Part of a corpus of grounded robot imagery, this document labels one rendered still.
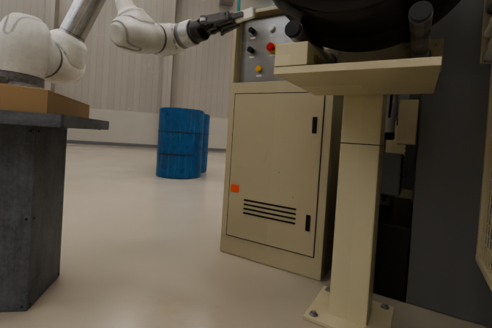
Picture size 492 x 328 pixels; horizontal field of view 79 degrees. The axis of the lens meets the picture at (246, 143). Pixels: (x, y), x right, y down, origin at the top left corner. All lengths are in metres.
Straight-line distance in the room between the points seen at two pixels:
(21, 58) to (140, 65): 10.82
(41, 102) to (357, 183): 1.04
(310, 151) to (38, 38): 1.14
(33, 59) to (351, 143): 1.13
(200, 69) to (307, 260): 10.81
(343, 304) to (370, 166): 0.49
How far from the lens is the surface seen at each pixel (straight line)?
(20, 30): 1.31
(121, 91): 12.00
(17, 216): 1.24
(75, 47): 1.46
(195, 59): 11.98
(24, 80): 1.28
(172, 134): 4.11
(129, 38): 1.02
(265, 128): 1.47
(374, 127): 1.09
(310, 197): 1.40
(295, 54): 0.79
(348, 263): 1.17
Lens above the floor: 0.62
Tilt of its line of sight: 1 degrees down
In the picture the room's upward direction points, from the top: 4 degrees clockwise
